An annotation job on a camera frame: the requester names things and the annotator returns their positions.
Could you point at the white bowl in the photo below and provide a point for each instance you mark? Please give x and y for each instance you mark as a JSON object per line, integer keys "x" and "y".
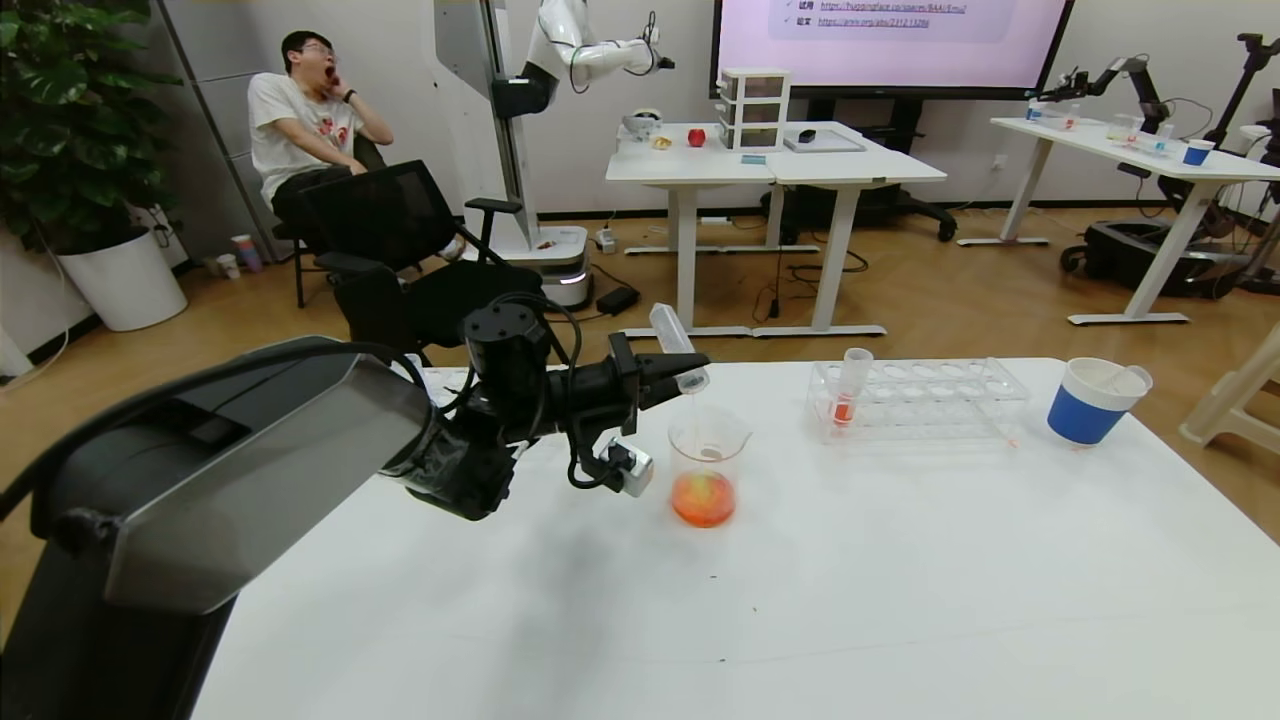
{"x": 642, "y": 125}

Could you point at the small blue paper cup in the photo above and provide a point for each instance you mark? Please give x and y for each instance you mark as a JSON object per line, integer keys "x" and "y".
{"x": 1197, "y": 156}
{"x": 1034, "y": 112}

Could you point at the black background robot arm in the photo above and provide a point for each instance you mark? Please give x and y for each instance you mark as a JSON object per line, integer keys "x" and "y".
{"x": 1145, "y": 85}

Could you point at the white standing desk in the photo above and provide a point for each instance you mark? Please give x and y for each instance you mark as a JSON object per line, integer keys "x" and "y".
{"x": 690, "y": 168}
{"x": 850, "y": 168}

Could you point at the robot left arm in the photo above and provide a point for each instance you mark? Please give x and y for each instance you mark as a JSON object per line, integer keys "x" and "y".
{"x": 250, "y": 470}

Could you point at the clear glass beaker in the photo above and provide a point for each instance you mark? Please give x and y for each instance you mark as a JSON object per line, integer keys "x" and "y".
{"x": 705, "y": 500}

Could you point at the man in white t-shirt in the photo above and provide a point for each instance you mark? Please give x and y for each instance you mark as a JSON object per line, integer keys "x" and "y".
{"x": 290, "y": 125}

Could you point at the small clear tube rack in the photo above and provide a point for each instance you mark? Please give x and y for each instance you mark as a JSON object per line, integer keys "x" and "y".
{"x": 1068, "y": 120}
{"x": 1158, "y": 148}

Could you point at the small white cup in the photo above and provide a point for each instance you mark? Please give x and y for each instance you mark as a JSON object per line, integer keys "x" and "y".
{"x": 229, "y": 266}

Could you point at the blue white paper cup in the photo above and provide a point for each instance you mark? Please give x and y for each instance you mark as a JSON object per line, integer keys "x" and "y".
{"x": 1085, "y": 418}

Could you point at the grey metal cabinet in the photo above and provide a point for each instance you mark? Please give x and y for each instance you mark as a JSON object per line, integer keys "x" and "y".
{"x": 210, "y": 60}

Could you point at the white three-drawer organizer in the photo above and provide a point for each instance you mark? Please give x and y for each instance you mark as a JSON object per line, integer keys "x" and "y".
{"x": 755, "y": 110}

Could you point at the large green leafy plant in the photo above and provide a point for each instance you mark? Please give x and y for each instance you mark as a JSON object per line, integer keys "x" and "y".
{"x": 70, "y": 120}

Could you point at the white plant pot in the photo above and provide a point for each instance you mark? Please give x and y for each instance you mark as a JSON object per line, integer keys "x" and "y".
{"x": 125, "y": 283}

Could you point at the black power adapter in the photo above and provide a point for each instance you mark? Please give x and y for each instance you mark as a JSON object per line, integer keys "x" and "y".
{"x": 618, "y": 301}

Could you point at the black tripod stand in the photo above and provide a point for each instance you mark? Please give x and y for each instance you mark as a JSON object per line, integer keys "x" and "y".
{"x": 1255, "y": 46}

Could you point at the large wall display screen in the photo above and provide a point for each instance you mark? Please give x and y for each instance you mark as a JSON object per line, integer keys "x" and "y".
{"x": 880, "y": 50}

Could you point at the grey flat tray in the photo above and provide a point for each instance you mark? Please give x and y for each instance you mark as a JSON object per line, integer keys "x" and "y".
{"x": 825, "y": 145}

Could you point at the clear plastic test tube rack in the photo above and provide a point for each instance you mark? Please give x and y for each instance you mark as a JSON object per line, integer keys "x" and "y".
{"x": 448, "y": 382}
{"x": 920, "y": 400}

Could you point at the red pigment test tube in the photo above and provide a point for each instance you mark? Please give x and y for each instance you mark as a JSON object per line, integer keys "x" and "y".
{"x": 665, "y": 325}
{"x": 845, "y": 407}

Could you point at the yellow pigment test tube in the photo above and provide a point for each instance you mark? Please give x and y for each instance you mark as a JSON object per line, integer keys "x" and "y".
{"x": 1137, "y": 379}

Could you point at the white power strip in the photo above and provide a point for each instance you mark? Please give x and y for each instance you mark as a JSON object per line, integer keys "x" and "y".
{"x": 606, "y": 241}

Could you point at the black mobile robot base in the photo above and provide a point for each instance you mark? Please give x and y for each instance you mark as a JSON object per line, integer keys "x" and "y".
{"x": 1130, "y": 258}

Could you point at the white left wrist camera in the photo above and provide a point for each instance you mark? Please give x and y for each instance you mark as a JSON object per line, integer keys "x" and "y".
{"x": 625, "y": 470}

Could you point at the black office chair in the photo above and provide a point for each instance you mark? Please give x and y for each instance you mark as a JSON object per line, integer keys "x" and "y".
{"x": 380, "y": 215}

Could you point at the white humanoid robot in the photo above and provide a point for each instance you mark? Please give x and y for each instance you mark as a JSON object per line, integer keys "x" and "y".
{"x": 600, "y": 58}

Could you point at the small clear beaker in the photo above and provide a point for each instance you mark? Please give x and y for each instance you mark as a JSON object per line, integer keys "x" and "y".
{"x": 1122, "y": 131}

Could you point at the black metal chair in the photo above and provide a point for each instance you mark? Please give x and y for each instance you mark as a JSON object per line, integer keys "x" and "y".
{"x": 300, "y": 285}

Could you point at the long white desk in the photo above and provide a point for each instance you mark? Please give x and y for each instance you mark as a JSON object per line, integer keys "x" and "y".
{"x": 1090, "y": 140}

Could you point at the black display stand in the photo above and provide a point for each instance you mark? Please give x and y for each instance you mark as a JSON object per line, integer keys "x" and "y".
{"x": 900, "y": 210}

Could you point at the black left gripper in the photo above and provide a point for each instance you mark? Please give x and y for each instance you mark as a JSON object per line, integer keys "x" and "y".
{"x": 623, "y": 378}

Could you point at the stacked coloured cups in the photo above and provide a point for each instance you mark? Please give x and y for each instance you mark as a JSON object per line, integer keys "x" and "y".
{"x": 248, "y": 254}

